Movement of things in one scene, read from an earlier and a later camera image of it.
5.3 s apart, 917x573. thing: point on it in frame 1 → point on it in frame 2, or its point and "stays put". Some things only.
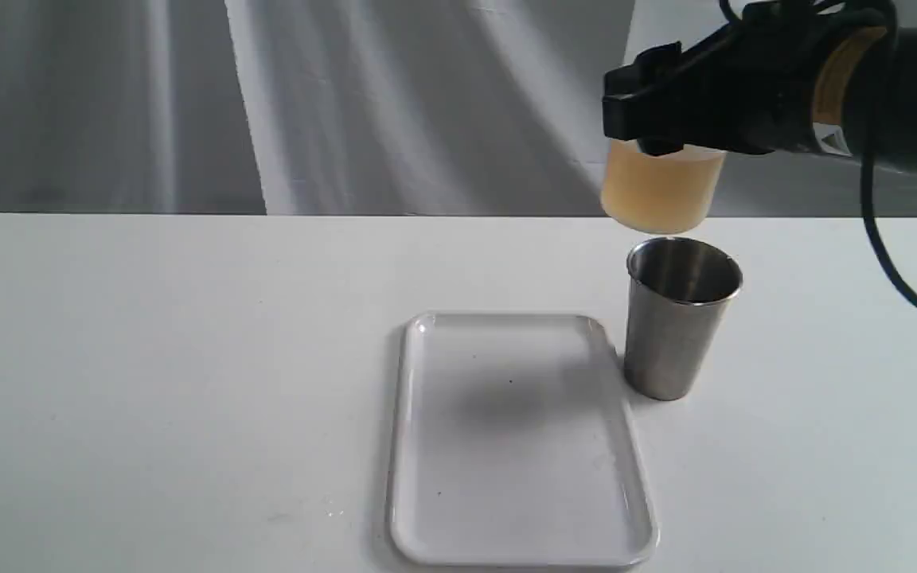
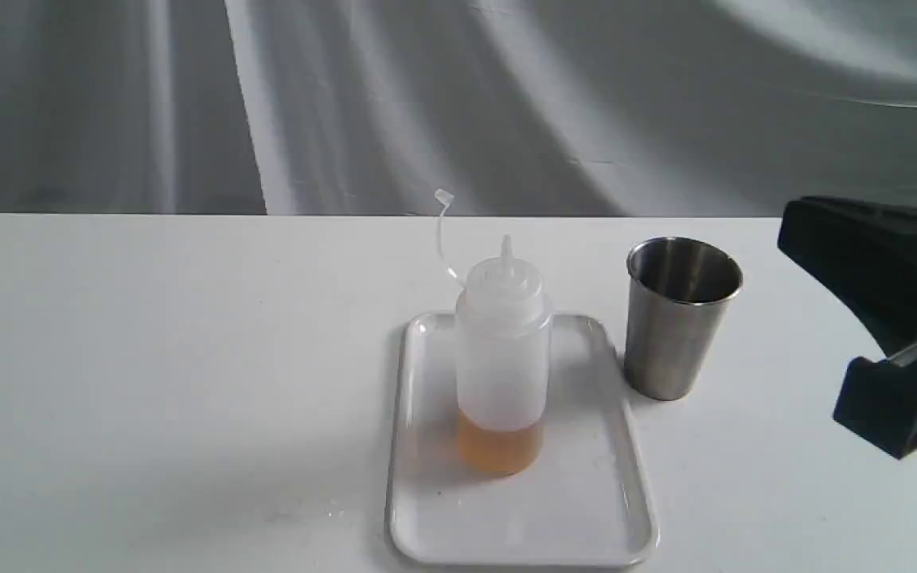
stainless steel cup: [680, 293] stays put
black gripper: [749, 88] → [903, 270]
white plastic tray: [514, 447] stays put
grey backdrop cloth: [330, 107] stays put
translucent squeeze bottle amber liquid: [669, 193] → [504, 355]
